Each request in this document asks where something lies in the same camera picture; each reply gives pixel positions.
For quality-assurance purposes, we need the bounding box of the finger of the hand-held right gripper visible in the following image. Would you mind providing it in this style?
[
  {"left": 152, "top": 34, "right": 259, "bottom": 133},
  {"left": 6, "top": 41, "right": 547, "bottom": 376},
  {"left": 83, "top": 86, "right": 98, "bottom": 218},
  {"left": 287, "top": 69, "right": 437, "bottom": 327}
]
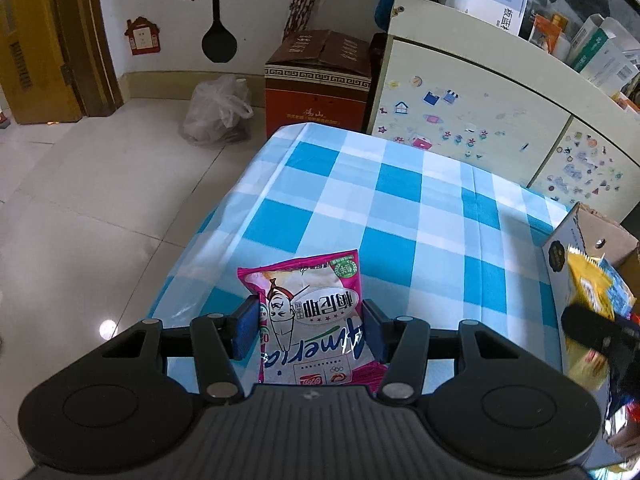
[{"left": 559, "top": 304, "right": 618, "bottom": 353}]

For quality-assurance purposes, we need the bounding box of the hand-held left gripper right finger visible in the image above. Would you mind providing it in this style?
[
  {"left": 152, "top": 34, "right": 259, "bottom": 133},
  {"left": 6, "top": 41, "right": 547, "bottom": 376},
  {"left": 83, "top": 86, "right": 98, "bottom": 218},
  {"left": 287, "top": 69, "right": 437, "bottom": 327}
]
[{"left": 361, "top": 298, "right": 521, "bottom": 404}]

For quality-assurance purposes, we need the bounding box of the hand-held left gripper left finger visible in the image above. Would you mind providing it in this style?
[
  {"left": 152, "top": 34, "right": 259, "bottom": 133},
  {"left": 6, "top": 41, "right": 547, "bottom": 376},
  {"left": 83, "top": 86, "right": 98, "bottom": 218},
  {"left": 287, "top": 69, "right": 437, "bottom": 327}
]
[{"left": 100, "top": 295, "right": 262, "bottom": 404}]

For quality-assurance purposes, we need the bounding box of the yellow snack packet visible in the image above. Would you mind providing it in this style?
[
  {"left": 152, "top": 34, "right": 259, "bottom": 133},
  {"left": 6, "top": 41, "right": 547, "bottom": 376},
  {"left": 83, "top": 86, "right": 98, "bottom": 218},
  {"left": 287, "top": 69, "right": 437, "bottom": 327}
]
[{"left": 564, "top": 251, "right": 618, "bottom": 392}]

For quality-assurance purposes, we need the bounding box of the blue snack packet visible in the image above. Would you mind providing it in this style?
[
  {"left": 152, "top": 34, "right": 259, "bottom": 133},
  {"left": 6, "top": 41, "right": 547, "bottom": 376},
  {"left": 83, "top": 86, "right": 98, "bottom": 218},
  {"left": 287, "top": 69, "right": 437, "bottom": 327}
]
[{"left": 600, "top": 259, "right": 637, "bottom": 318}]

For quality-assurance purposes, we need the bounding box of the silver foil snack packet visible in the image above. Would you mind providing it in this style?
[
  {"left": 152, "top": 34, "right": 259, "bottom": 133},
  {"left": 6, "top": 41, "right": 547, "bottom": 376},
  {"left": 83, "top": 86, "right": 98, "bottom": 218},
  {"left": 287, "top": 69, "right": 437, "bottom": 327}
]
[{"left": 602, "top": 395, "right": 640, "bottom": 471}]

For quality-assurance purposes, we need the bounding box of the pink white snack packet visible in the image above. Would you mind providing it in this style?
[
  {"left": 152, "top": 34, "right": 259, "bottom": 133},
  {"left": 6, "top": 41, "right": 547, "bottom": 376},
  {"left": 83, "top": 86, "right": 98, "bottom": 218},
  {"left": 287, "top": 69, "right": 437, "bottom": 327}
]
[{"left": 236, "top": 249, "right": 392, "bottom": 392}]

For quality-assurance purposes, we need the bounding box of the brown cardboard box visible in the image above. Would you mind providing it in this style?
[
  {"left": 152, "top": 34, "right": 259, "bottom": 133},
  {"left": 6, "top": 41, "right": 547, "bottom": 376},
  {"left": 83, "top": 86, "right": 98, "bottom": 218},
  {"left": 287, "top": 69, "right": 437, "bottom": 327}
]
[{"left": 541, "top": 201, "right": 640, "bottom": 480}]

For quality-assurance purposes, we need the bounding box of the blue white checked tablecloth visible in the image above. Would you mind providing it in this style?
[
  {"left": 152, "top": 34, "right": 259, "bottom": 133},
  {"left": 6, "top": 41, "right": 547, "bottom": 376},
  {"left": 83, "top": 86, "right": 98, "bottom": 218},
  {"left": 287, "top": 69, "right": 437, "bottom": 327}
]
[{"left": 147, "top": 122, "right": 576, "bottom": 396}]

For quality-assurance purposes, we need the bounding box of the clear plastic bag on floor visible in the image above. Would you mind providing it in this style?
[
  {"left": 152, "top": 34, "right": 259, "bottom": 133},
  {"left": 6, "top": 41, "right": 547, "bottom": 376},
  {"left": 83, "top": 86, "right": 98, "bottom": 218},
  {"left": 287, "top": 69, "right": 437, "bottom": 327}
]
[{"left": 181, "top": 75, "right": 253, "bottom": 147}]

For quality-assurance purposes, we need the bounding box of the red-brown carton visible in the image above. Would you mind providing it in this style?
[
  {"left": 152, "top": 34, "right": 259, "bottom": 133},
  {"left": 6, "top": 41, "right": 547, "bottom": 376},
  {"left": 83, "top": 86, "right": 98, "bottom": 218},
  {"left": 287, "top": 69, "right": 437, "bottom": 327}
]
[{"left": 264, "top": 30, "right": 373, "bottom": 138}]

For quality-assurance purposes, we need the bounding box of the white box with barcode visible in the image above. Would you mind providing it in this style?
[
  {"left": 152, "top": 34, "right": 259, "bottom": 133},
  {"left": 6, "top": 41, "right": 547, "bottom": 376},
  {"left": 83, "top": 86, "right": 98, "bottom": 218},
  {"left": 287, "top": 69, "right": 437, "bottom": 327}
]
[{"left": 582, "top": 30, "right": 640, "bottom": 97}]

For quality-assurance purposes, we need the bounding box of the white cabinet with stickers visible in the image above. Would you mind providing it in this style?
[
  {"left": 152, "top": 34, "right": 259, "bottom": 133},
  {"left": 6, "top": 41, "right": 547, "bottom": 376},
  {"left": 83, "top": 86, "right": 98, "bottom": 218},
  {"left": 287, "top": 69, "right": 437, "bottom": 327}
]
[{"left": 367, "top": 0, "right": 640, "bottom": 233}]

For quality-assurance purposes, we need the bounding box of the green white slim box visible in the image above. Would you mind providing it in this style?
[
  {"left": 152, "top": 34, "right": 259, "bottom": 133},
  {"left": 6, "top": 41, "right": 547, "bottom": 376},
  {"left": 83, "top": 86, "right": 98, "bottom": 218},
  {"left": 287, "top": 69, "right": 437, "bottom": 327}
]
[{"left": 570, "top": 14, "right": 618, "bottom": 73}]

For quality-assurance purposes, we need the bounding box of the orange sachet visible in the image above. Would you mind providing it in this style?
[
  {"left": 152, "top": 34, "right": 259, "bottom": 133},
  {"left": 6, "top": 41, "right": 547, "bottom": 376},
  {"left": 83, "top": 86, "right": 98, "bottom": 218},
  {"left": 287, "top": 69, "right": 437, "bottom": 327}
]
[{"left": 530, "top": 15, "right": 557, "bottom": 53}]

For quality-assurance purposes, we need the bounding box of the wooden door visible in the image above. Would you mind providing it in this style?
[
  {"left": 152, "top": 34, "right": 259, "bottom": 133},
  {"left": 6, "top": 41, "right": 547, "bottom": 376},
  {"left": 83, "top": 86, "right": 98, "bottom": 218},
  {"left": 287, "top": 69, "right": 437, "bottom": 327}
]
[{"left": 0, "top": 0, "right": 123, "bottom": 126}]

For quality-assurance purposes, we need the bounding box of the black vase wall decal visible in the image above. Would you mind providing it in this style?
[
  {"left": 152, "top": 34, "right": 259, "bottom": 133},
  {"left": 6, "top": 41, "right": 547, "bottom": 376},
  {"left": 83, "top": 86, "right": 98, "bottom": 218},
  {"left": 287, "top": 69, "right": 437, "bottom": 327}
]
[{"left": 181, "top": 0, "right": 256, "bottom": 63}]

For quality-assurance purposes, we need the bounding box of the red house switch decal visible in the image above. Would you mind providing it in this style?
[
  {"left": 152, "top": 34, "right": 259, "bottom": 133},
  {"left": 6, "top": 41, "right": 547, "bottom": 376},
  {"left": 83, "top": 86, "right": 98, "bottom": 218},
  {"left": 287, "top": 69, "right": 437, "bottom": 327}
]
[{"left": 124, "top": 16, "right": 163, "bottom": 56}]

